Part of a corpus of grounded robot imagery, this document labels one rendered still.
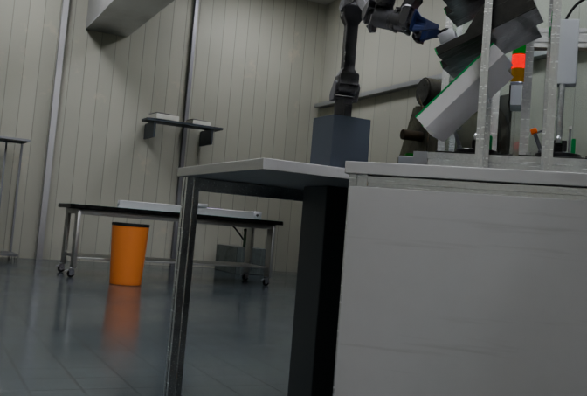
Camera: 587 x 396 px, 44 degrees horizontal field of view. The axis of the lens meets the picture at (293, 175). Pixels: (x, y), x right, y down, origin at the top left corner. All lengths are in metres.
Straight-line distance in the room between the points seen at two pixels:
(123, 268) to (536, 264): 6.00
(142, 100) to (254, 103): 1.77
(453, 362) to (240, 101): 9.86
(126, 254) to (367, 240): 5.76
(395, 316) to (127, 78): 9.37
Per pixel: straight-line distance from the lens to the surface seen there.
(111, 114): 10.77
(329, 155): 2.33
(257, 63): 11.61
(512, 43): 2.25
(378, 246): 1.75
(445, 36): 2.10
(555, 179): 1.73
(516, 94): 2.65
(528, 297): 1.73
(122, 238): 7.39
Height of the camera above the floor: 0.69
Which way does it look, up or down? 4 degrees up
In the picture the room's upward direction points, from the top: 5 degrees clockwise
